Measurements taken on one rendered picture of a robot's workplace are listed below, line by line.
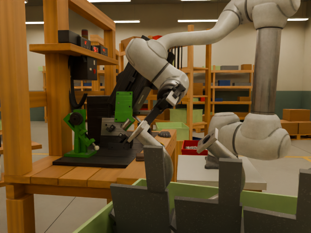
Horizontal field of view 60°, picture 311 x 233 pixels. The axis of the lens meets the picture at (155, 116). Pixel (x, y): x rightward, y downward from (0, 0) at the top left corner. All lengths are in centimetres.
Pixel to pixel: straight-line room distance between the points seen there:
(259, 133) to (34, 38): 1144
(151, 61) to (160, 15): 1019
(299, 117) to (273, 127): 702
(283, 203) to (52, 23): 148
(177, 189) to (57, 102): 101
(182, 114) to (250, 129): 333
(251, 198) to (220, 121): 51
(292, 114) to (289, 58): 409
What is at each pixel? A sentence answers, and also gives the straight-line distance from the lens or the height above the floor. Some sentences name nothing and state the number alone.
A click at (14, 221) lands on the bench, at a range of 155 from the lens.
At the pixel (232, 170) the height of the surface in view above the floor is 112.
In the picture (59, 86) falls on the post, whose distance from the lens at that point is 171.
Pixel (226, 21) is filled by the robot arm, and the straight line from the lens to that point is 131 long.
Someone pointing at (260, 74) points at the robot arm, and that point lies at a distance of 128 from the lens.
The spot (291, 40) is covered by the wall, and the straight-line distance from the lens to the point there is 1193.
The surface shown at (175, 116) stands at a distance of 466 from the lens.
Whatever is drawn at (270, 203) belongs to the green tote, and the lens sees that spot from 95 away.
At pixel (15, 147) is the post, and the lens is 142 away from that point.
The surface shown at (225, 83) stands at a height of 151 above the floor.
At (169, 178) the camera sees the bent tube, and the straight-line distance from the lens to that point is 69.
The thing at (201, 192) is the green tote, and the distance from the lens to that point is 96.
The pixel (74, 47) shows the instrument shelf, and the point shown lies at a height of 152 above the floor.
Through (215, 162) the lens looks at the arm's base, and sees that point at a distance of 140.
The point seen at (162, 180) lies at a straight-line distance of 65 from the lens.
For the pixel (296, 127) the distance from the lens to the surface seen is 782.
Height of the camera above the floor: 128
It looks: 6 degrees down
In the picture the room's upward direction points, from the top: straight up
